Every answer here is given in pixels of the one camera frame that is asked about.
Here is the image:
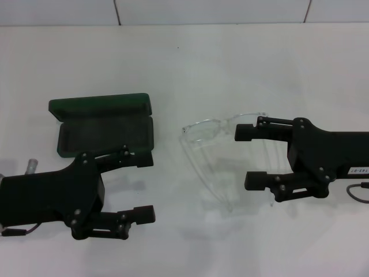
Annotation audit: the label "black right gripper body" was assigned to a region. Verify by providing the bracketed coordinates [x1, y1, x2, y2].
[287, 117, 369, 200]

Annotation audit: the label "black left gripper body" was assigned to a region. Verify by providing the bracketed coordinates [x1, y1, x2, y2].
[0, 152, 105, 240]

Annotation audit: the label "clear plastic glasses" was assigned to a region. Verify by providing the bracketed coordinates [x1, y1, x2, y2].
[180, 111, 278, 215]

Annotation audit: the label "green glasses case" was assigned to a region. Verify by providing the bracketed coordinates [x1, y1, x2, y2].
[48, 92, 155, 159]

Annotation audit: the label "right gripper cable with plug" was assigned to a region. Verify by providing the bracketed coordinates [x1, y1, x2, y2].
[345, 181, 369, 200]

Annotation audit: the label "gripper cable with plug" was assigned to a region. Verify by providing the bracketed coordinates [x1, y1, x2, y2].
[345, 181, 369, 200]
[0, 158, 40, 238]

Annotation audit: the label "left gripper cable with plug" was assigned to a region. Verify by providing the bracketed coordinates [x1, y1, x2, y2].
[0, 158, 40, 238]

